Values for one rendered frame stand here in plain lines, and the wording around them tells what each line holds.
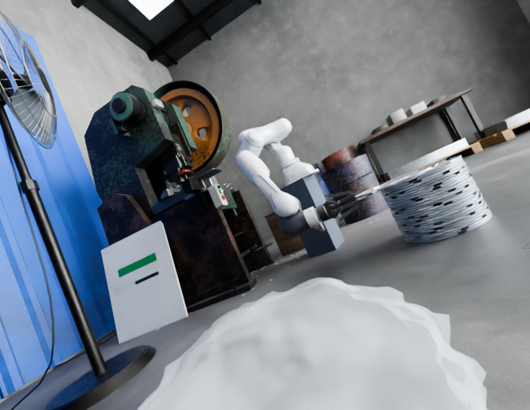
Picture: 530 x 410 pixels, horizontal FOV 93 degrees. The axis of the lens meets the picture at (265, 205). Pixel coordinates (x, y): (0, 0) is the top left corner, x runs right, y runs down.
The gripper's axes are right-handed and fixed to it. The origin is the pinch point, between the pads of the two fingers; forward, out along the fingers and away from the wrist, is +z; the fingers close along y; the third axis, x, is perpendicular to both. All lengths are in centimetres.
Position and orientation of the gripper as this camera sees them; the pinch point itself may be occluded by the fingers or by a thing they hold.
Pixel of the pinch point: (363, 194)
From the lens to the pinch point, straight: 111.9
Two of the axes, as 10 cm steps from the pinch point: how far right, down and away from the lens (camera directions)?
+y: -4.1, -9.1, 0.7
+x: 3.0, -0.7, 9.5
